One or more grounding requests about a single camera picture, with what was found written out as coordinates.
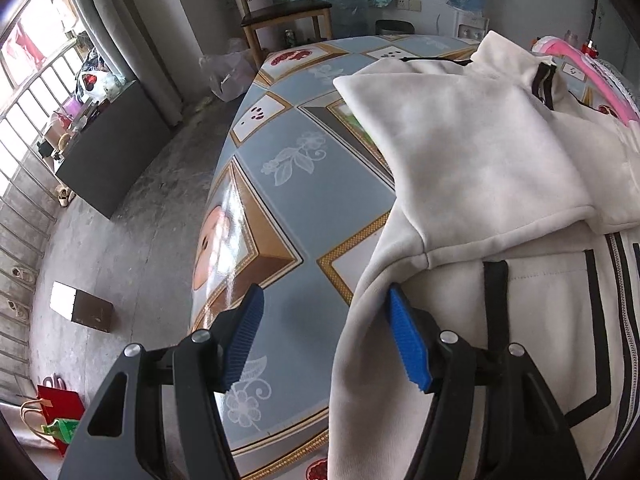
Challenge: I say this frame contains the beige zip-up jacket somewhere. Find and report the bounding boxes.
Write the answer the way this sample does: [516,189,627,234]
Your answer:
[328,34,639,479]

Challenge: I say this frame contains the green gift bag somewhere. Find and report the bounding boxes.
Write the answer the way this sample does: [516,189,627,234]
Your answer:
[41,418,79,444]

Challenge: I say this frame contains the red paper bag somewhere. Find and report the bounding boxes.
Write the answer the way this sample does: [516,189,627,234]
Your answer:
[37,374,85,456]

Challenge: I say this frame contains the brown cardboard box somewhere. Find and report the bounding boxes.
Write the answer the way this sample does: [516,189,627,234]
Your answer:
[50,282,114,333]

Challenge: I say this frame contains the dark grey cabinet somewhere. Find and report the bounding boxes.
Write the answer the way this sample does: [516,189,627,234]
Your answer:
[55,81,171,218]

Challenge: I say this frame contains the patterned blue tablecloth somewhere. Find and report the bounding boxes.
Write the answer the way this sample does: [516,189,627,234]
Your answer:
[191,36,480,479]

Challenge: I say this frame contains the pink patterned garment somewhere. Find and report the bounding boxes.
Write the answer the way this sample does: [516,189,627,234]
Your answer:
[532,36,639,125]

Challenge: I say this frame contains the clear plastic bag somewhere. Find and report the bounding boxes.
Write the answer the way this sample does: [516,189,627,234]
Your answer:
[198,38,256,102]

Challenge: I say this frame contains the white water dispenser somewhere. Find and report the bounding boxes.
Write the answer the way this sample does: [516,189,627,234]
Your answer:
[452,9,489,44]

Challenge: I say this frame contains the black trash bin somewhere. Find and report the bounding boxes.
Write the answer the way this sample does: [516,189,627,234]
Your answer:
[374,18,416,36]

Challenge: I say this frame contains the grey curtain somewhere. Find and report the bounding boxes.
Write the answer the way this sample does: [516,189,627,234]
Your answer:
[89,0,204,126]

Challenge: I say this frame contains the wooden chair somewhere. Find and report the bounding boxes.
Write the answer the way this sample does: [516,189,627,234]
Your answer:
[241,0,333,68]

